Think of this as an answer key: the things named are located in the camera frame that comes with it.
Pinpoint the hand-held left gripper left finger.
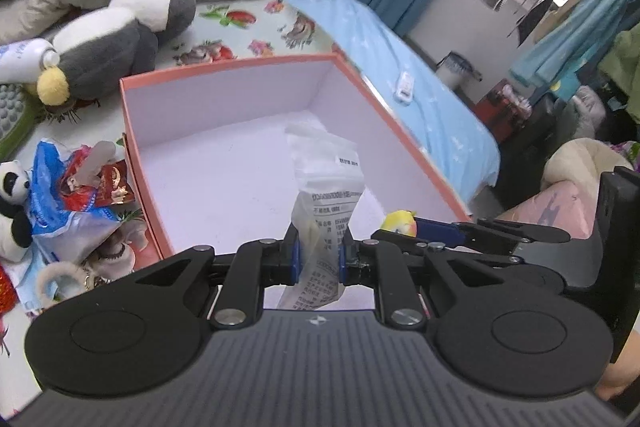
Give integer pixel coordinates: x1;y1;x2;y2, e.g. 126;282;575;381
135;224;302;330

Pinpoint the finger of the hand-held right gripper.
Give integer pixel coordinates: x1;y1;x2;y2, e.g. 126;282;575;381
416;217;572;254
371;229;526;268

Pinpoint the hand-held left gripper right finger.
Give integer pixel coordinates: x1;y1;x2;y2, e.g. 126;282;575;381
337;232;512;330

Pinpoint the small yellow toy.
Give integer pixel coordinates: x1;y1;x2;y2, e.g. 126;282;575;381
382;209;419;238

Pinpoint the clear printed plastic packet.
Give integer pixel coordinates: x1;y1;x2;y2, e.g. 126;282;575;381
284;121;367;311

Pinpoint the orange cardboard box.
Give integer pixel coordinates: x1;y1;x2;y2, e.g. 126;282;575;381
119;53;474;261

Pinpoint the red snack packet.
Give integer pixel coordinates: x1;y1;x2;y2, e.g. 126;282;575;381
96;159;136;208
60;152;101;212

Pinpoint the translucent white plastic pack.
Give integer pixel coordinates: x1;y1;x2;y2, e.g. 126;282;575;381
81;141;127;186

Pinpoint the blue plastic bag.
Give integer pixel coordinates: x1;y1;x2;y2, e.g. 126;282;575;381
25;139;147;309

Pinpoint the small panda plush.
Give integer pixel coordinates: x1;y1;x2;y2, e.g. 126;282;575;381
0;159;37;264

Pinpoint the person's right hand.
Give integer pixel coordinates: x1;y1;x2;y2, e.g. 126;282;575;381
596;332;640;404

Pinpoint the pink printed cushion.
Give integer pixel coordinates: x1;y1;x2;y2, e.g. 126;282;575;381
495;179;617;241

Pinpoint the beige plush cushion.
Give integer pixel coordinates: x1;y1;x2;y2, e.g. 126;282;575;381
542;138;634;188

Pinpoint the red suitcase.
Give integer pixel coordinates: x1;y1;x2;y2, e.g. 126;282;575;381
474;79;534;144

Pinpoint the white remote control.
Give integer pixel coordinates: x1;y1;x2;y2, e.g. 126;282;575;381
393;74;416;100

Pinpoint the white trash bin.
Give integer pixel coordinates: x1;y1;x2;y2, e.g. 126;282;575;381
436;51;474;90

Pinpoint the row of hanging clothes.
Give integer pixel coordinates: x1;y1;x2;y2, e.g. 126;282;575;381
480;0;640;128

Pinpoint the floral printed mat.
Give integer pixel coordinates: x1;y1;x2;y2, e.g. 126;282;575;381
0;0;337;358

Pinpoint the grey white penguin plush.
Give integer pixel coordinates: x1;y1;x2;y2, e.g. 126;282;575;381
37;0;197;108

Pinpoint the green massage hammer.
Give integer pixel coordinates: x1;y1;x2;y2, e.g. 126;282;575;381
0;83;40;160

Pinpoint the white plastic bottle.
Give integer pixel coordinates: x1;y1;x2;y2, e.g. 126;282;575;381
0;38;61;84

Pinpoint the beige fluffy keychain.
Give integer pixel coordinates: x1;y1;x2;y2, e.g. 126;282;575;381
37;257;117;309

